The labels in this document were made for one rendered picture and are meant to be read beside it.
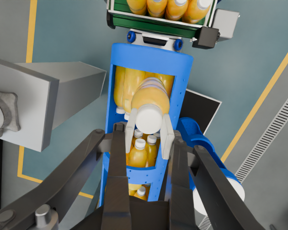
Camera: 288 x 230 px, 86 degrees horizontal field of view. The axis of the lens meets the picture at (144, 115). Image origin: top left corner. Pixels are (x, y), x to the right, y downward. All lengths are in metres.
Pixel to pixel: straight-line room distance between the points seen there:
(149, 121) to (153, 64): 0.26
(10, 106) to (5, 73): 0.13
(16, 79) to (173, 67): 0.63
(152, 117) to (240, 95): 1.78
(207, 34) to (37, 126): 0.82
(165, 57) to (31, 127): 0.67
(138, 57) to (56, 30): 1.56
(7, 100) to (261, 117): 2.18
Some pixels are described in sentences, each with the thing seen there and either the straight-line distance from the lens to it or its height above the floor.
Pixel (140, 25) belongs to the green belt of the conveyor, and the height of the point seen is 0.89.
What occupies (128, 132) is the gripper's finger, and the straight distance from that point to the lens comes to 0.16.
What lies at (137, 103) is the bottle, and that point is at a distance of 0.25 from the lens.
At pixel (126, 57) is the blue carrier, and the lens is 0.47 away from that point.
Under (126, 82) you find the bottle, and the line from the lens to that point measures 0.54.
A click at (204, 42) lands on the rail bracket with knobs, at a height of 1.00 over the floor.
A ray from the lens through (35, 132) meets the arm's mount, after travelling 0.86.
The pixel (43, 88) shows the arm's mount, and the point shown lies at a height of 1.07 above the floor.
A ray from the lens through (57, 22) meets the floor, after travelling 1.95.
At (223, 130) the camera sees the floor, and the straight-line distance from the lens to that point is 2.04.
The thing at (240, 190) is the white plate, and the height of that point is 1.04.
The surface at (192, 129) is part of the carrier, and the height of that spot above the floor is 0.16.
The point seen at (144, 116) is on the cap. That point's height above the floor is 1.48.
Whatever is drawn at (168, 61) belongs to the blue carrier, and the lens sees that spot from 0.46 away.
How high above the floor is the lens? 1.68
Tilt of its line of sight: 70 degrees down
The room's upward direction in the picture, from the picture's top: 172 degrees counter-clockwise
